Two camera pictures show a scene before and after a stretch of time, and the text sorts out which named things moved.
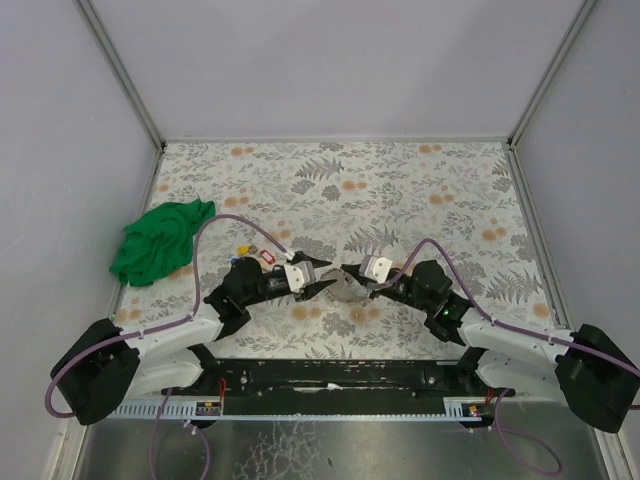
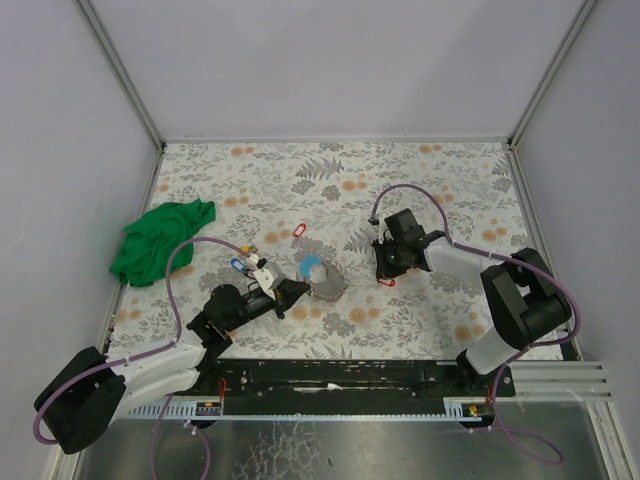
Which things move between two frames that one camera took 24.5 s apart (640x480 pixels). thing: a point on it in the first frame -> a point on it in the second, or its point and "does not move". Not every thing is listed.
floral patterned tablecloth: x=348 y=250 does not move
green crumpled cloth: x=160 y=240 does not move
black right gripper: x=366 y=279 -> x=388 y=259
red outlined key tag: x=269 y=258 -> x=298 y=232
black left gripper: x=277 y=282 -> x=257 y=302
